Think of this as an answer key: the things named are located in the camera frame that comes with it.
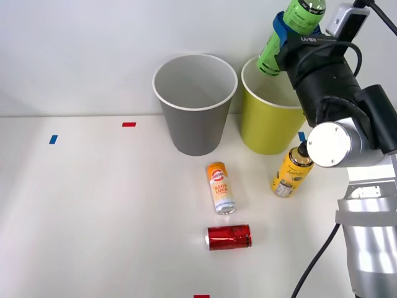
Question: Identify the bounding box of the yellow plastic bottle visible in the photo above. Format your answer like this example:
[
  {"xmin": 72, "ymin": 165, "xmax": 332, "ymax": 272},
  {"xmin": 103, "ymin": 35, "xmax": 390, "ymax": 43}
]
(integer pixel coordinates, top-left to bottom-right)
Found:
[{"xmin": 269, "ymin": 142, "xmax": 315, "ymax": 200}]

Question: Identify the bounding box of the grey plastic waste bin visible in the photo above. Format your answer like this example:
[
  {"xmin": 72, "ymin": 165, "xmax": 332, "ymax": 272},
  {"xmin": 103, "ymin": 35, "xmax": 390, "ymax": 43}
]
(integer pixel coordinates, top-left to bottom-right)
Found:
[{"xmin": 151, "ymin": 53, "xmax": 239, "ymax": 157}]

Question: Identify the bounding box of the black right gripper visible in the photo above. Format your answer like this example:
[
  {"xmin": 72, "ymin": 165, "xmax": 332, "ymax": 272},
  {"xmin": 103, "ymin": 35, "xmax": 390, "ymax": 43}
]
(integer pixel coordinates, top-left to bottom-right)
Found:
[{"xmin": 272, "ymin": 11, "xmax": 349, "ymax": 79}]

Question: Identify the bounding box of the green plastic bottle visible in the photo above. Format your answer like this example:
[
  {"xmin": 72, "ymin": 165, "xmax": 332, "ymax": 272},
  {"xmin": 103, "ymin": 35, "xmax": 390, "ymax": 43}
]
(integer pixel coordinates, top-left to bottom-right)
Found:
[{"xmin": 256, "ymin": 0, "xmax": 328, "ymax": 76}]

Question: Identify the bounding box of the orange and white drink can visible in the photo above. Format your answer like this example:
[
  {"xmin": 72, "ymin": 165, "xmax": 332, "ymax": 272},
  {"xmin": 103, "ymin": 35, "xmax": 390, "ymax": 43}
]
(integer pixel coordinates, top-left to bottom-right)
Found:
[{"xmin": 207, "ymin": 161, "xmax": 239, "ymax": 217}]

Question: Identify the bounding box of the black cable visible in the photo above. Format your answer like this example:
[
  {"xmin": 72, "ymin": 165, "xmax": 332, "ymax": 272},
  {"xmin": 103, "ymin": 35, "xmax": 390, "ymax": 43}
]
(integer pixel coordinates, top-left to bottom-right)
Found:
[{"xmin": 290, "ymin": 221, "xmax": 342, "ymax": 298}]

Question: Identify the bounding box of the yellow-green plastic waste bin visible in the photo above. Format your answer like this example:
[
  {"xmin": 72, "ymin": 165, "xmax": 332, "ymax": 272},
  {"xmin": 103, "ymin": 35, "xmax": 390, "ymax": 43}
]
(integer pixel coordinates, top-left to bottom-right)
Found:
[{"xmin": 239, "ymin": 55, "xmax": 308, "ymax": 156}]

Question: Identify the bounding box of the red drink can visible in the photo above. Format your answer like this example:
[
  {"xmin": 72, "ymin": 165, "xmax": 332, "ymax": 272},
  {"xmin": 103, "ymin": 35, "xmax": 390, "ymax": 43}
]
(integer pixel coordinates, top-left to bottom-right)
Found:
[{"xmin": 203, "ymin": 223, "xmax": 253, "ymax": 252}]

